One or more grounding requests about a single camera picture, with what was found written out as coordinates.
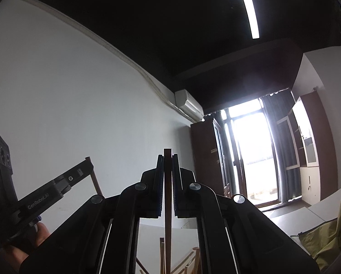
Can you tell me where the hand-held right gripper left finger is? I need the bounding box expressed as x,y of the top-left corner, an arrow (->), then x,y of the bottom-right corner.
19,154 -> 165,274

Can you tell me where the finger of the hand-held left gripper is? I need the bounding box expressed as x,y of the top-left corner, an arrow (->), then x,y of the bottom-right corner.
55,159 -> 96,196

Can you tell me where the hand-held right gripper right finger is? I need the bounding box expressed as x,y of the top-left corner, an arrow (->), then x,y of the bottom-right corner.
172,154 -> 321,274

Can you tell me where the dark brown wooden chopstick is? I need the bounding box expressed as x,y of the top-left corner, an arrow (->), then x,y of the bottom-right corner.
85,156 -> 103,197
164,148 -> 173,274

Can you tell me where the bunch of wooden chopsticks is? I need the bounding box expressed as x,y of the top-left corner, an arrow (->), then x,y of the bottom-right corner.
136,234 -> 201,274

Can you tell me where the person's left hand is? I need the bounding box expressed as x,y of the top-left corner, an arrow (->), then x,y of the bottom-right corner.
2,223 -> 50,272

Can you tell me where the dark brown wardrobe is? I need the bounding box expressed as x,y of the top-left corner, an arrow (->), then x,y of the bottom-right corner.
190,117 -> 234,199

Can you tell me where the glass balcony door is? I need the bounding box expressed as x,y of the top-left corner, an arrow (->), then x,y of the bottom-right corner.
220,98 -> 282,207

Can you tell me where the grey curtain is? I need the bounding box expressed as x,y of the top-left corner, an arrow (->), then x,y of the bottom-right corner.
260,90 -> 302,203

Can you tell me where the brown and white cabinet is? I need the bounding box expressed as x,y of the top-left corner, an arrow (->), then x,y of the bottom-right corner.
276,91 -> 339,206

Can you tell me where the olive green jacket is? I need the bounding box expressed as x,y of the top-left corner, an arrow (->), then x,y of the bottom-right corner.
298,188 -> 341,269

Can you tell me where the ceiling light strip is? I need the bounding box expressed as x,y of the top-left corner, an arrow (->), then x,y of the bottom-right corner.
235,0 -> 259,39

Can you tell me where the white wall air conditioner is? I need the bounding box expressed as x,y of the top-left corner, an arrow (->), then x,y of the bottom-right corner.
175,89 -> 204,122

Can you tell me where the white wall pipe cover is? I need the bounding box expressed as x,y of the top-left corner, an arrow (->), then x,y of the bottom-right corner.
73,26 -> 188,117

